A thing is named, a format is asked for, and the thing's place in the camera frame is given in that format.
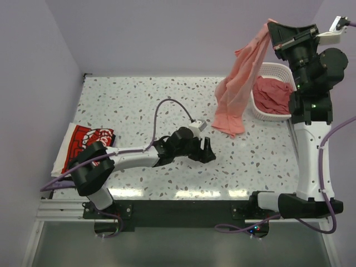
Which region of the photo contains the red white printed folded shirt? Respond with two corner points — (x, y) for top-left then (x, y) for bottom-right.
(66, 124), (116, 170)

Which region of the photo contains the salmon pink t shirt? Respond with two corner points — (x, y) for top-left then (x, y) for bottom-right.
(212, 23), (270, 138)

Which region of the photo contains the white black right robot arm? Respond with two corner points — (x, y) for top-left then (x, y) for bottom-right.
(248, 17), (348, 219)

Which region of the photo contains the aluminium extrusion rail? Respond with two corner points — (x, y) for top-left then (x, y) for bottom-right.
(36, 199), (85, 222)

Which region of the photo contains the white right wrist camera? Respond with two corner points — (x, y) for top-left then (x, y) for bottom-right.
(318, 16), (350, 46)

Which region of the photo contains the lavender folded shirt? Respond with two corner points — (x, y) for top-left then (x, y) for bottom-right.
(50, 180), (76, 190)

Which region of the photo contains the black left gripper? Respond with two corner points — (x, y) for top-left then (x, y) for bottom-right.
(174, 134), (215, 163)

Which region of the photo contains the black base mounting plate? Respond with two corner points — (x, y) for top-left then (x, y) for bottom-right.
(82, 200), (280, 233)

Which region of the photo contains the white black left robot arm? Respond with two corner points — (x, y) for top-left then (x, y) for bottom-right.
(68, 127), (216, 218)

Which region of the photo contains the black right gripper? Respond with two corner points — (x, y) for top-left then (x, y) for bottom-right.
(268, 22), (321, 90)

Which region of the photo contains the dark pink crumpled shirt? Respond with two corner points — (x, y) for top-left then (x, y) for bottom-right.
(253, 76), (294, 115)

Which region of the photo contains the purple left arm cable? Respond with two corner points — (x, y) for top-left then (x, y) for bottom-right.
(40, 98), (195, 192)

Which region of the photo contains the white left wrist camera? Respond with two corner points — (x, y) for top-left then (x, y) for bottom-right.
(188, 120), (207, 135)

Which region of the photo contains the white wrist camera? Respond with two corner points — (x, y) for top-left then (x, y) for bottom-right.
(318, 16), (350, 46)
(188, 120), (207, 135)

